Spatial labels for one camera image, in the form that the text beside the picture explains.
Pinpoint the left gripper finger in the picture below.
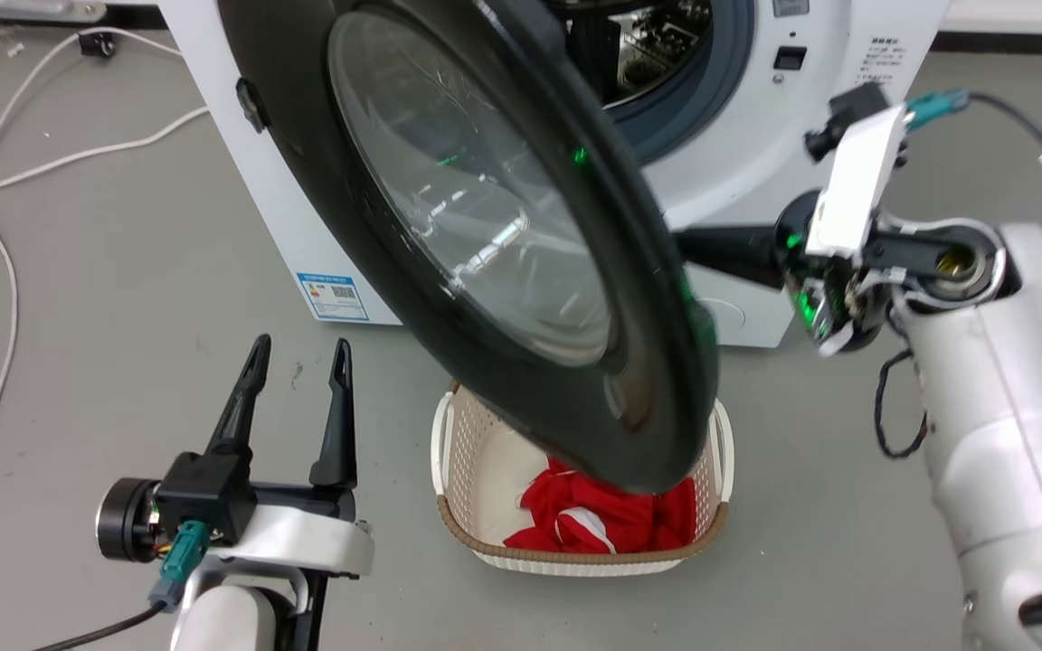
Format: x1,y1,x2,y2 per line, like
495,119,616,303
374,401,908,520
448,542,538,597
206,334,272,457
308,338,359,490

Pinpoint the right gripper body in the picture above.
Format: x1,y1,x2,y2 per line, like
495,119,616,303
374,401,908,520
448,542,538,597
774,103,908,354

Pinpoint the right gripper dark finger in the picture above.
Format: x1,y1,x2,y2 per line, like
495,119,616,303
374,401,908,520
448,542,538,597
673,223,786,290

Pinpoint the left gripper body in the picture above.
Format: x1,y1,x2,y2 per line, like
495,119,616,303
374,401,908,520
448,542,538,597
95,476,374,580

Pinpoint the black round glass washer door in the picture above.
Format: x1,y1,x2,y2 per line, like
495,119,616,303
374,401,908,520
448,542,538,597
216,0,721,495

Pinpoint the white front-load washing machine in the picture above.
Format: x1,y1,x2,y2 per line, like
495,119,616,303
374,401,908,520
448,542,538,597
157,0,952,349

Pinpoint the grey rubber door gasket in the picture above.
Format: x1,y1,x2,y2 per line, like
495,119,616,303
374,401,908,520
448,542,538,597
566,0,757,168

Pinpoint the blue energy label sticker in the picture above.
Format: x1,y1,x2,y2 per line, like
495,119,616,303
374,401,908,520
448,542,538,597
296,273,370,323

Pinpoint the white basket with brown rim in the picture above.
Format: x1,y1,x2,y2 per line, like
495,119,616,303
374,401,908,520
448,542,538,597
431,382,736,578

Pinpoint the steel washer drum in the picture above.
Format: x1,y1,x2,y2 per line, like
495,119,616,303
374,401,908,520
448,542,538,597
550,0,714,109

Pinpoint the red and white garment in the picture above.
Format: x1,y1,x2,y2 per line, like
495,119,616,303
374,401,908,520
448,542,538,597
503,457,698,555

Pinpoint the grey metal floor object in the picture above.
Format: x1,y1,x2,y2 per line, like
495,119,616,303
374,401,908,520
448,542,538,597
0,0,109,24

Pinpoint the right arm cable teal plug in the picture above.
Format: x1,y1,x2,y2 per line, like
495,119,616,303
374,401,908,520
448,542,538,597
905,89,1042,222

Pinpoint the arm cable teal plug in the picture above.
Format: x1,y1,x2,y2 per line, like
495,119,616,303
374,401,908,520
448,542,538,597
31,519,212,651
905,89,1042,222

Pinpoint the left arm cable teal plug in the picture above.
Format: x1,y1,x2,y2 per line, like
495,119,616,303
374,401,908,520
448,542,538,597
31,519,212,651

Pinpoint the thin black looped arm cable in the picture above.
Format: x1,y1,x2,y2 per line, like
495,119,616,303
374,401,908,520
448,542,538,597
873,347,930,459

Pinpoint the thin white floor cable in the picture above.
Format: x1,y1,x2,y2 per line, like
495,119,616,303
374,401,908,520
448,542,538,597
0,27,185,518

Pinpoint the thick white floor cable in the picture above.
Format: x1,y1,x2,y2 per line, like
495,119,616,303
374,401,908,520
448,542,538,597
0,106,211,205

